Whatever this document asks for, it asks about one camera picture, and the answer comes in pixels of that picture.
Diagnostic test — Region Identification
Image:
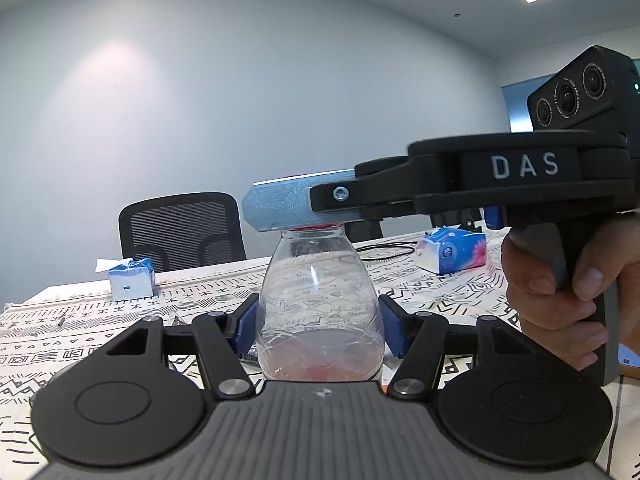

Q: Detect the black and white patterned tablecloth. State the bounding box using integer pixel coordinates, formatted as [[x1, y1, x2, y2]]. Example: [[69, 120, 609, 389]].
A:
[[0, 230, 626, 480]]

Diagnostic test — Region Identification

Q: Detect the clear plastic bottle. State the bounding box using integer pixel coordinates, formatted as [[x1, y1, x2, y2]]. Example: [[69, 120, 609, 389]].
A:
[[255, 225, 386, 384]]

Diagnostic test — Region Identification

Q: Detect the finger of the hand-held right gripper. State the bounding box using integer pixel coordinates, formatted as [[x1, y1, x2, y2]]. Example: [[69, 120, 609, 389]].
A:
[[242, 156, 417, 234]]

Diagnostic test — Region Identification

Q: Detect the blue and pink tissue pack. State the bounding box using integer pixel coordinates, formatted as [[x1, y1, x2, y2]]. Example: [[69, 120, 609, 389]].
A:
[[415, 227, 487, 275]]

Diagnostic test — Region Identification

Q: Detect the black cable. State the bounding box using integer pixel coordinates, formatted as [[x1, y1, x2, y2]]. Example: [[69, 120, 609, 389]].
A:
[[357, 241, 419, 261]]

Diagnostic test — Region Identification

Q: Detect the black mesh office chair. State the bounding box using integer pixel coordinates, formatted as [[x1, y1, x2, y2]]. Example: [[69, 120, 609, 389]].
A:
[[118, 192, 249, 274]]

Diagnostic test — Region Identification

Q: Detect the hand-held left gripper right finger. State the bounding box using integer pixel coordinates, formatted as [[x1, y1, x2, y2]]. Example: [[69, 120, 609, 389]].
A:
[[378, 295, 533, 402]]

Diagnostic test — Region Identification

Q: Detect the person's right hand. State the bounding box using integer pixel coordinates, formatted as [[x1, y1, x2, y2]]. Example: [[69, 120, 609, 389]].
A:
[[502, 212, 640, 372]]

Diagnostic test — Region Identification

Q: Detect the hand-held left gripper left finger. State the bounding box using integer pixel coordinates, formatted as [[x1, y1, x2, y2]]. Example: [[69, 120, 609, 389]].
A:
[[106, 296, 261, 402]]

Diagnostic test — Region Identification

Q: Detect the blue tissue box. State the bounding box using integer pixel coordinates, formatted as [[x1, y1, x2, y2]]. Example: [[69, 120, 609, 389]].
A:
[[96, 256, 157, 303]]

